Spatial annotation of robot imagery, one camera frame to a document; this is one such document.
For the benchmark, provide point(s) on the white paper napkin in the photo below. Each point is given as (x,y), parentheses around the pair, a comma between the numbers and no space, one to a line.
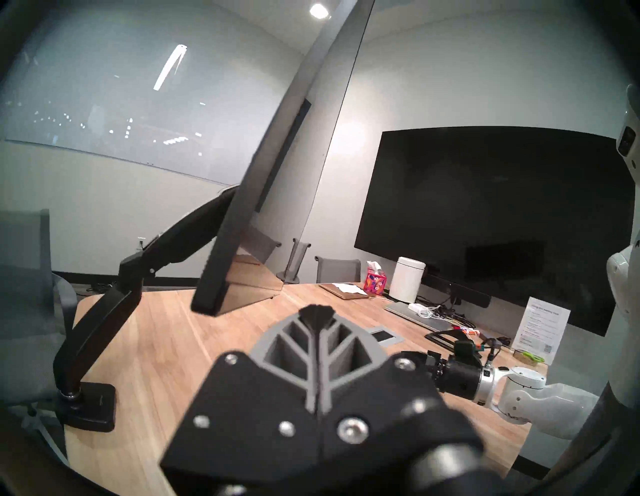
(349,288)

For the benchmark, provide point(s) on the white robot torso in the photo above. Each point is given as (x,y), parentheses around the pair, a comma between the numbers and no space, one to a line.
(625,280)

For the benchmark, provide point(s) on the small green object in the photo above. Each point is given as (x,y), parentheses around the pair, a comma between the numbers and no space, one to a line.
(531,356)

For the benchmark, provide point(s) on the brown leather desk mat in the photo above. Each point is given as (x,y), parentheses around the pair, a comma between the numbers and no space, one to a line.
(330,292)

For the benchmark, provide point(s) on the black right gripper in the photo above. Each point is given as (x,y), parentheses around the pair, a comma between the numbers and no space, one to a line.
(460,380)

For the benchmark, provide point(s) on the black curved computer monitor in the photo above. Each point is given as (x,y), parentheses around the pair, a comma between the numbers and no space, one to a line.
(280,150)

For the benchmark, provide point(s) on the black folding laptop stand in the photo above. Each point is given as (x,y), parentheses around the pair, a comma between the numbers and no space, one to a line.
(442,340)

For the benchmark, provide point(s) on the silver closed laptop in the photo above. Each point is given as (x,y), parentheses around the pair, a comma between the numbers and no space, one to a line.
(400,312)

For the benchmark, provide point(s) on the white power adapter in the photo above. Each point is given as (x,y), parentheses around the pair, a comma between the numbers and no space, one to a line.
(416,307)

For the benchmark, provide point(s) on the white printed sign card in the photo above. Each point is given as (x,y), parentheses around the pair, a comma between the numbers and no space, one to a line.
(542,330)

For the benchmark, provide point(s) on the silver table power outlet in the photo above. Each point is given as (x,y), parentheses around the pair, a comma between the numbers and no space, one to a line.
(386,336)

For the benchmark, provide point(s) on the orange and white marker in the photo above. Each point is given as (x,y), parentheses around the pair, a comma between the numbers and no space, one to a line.
(466,331)

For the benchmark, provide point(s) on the black video bar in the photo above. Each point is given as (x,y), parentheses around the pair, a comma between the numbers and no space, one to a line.
(465,292)

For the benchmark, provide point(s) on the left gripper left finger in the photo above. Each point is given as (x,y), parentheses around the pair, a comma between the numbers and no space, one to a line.
(250,425)

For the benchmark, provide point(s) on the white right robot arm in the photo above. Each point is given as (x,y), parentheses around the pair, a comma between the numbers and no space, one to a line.
(540,400)

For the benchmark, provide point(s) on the large clean glass whiteboard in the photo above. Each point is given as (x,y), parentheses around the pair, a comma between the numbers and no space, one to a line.
(100,100)

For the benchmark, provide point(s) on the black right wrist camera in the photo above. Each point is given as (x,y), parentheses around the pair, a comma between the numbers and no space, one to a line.
(465,350)

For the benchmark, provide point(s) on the large black wall television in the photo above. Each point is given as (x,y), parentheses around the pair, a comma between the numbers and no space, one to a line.
(500,215)

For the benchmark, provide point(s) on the colourful floral tissue box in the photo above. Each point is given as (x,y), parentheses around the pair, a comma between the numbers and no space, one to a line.
(375,282)

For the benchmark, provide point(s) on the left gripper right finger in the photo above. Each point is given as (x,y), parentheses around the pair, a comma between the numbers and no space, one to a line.
(370,400)

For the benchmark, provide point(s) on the white cylindrical canister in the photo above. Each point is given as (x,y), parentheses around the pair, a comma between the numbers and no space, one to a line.
(406,280)

